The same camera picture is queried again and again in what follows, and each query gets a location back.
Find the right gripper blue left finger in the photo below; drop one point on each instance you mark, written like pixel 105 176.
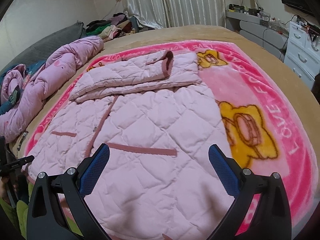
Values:
pixel 46 218

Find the pink cartoon bear blanket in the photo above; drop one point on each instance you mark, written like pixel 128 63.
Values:
pixel 159 108

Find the tan bed cover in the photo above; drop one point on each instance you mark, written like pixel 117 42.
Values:
pixel 250 42

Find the green left sleeve forearm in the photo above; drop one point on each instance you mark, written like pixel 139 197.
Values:
pixel 18 215

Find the pink quilted jacket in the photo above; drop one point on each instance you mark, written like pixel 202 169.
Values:
pixel 159 120

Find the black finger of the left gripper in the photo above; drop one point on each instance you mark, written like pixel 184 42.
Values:
pixel 22 161

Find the pile of assorted clothes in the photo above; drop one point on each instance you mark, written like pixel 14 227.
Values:
pixel 118 25

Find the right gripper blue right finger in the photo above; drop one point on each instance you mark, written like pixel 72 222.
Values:
pixel 272 216

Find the grey headboard cushion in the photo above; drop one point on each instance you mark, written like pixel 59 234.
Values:
pixel 43 48

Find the clutter on desk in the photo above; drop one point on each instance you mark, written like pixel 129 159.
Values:
pixel 253 15

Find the grey desk shelf unit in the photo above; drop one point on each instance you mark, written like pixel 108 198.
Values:
pixel 274 41

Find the white drawer cabinet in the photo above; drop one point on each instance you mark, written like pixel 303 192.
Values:
pixel 302 54

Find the white striped curtain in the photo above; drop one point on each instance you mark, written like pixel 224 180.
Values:
pixel 159 14

